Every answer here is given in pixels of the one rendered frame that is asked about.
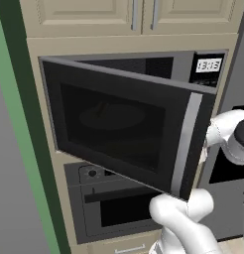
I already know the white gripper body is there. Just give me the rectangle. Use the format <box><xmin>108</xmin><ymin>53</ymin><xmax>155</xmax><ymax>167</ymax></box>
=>
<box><xmin>199</xmin><ymin>144</ymin><xmax>209</xmax><ymax>166</ymax></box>

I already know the grey oven door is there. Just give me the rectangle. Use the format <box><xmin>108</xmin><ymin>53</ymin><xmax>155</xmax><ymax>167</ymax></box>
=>
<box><xmin>66</xmin><ymin>180</ymin><xmax>165</xmax><ymax>245</ymax></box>

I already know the silver drawer handle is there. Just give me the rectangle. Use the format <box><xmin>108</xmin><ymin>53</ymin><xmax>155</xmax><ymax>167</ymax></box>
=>
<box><xmin>114</xmin><ymin>243</ymin><xmax>147</xmax><ymax>254</ymax></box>

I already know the silver microwave door handle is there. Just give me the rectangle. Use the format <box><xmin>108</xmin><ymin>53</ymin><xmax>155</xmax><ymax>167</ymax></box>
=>
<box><xmin>170</xmin><ymin>91</ymin><xmax>204</xmax><ymax>196</ymax></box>

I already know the beige cupboard door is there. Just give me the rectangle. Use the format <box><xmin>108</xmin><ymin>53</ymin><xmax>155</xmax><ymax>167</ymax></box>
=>
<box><xmin>19</xmin><ymin>0</ymin><xmax>144</xmax><ymax>38</ymax></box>
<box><xmin>141</xmin><ymin>0</ymin><xmax>244</xmax><ymax>36</ymax></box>

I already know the black microwave door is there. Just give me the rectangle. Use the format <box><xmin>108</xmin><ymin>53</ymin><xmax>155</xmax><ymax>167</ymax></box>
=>
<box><xmin>39</xmin><ymin>56</ymin><xmax>217</xmax><ymax>202</ymax></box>

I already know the grey built-in oven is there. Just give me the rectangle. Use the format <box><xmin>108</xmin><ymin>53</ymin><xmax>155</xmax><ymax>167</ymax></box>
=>
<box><xmin>62</xmin><ymin>161</ymin><xmax>166</xmax><ymax>245</ymax></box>

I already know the grey fridge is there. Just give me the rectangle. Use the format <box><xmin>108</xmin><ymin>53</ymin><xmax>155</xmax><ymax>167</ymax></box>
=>
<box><xmin>196</xmin><ymin>9</ymin><xmax>244</xmax><ymax>242</ymax></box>

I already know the beige tall cabinet frame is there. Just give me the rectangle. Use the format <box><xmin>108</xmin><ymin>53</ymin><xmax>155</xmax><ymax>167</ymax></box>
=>
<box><xmin>18</xmin><ymin>0</ymin><xmax>244</xmax><ymax>254</ymax></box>

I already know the black oven door handle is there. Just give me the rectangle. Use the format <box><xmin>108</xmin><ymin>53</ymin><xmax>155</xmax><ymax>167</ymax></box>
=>
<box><xmin>83</xmin><ymin>187</ymin><xmax>162</xmax><ymax>204</ymax></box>

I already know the beige drawer front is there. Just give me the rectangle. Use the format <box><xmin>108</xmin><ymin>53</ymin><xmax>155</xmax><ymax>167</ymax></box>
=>
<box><xmin>86</xmin><ymin>230</ymin><xmax>164</xmax><ymax>254</ymax></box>

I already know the grey built-in microwave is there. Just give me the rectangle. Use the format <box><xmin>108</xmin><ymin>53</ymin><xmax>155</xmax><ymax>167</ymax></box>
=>
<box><xmin>39</xmin><ymin>50</ymin><xmax>229</xmax><ymax>95</ymax></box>

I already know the silver cupboard handle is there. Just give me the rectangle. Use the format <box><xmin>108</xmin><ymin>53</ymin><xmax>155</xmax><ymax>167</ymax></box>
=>
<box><xmin>150</xmin><ymin>0</ymin><xmax>161</xmax><ymax>31</ymax></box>
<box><xmin>130</xmin><ymin>0</ymin><xmax>140</xmax><ymax>32</ymax></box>

